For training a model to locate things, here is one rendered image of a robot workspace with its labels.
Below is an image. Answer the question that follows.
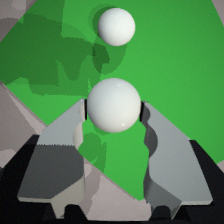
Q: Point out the white sphere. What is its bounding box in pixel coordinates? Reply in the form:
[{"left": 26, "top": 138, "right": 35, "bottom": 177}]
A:
[
  {"left": 87, "top": 78, "right": 141, "bottom": 133},
  {"left": 97, "top": 8, "right": 135, "bottom": 46}
]

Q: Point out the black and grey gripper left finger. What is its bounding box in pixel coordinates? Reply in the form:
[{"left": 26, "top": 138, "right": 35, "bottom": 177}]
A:
[{"left": 0, "top": 98, "right": 87, "bottom": 224}]

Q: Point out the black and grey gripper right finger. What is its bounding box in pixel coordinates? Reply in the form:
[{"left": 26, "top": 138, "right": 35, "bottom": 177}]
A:
[{"left": 139, "top": 100, "right": 224, "bottom": 224}]

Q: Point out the green mat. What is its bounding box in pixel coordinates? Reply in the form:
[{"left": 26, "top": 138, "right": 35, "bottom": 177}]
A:
[{"left": 0, "top": 0, "right": 224, "bottom": 201}]

